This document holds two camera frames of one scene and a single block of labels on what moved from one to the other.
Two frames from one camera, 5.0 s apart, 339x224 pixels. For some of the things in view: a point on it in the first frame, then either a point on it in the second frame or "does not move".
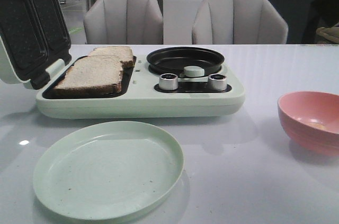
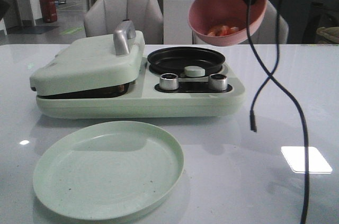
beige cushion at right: x=332 y=33 does not move
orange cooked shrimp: x=317 y=125 -> x=219 y=30
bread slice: x=90 y=75 -> x=114 y=91
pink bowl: x=311 y=118 -> x=219 y=16
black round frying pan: x=174 y=60 does not move
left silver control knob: x=168 y=82 does not move
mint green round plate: x=108 y=170 does not move
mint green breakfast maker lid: x=35 y=37 -> x=93 y=65
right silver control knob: x=217 y=82 does not move
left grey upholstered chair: x=125 y=16 does not move
